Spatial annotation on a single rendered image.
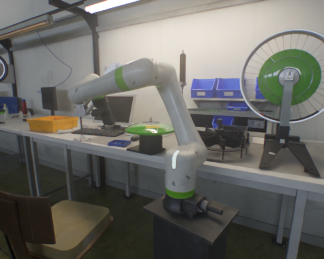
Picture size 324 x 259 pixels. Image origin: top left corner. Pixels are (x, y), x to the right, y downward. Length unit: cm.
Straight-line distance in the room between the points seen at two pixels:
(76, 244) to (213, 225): 60
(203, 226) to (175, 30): 183
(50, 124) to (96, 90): 110
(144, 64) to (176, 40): 137
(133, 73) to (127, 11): 180
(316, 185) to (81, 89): 112
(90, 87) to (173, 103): 40
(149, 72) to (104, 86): 24
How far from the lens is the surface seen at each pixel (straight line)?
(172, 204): 87
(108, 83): 94
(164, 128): 114
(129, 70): 86
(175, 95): 96
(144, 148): 121
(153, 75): 84
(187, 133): 94
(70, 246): 108
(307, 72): 135
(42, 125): 214
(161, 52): 225
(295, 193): 112
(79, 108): 161
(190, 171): 81
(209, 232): 80
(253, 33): 199
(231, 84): 194
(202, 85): 201
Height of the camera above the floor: 128
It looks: 11 degrees down
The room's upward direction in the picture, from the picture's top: straight up
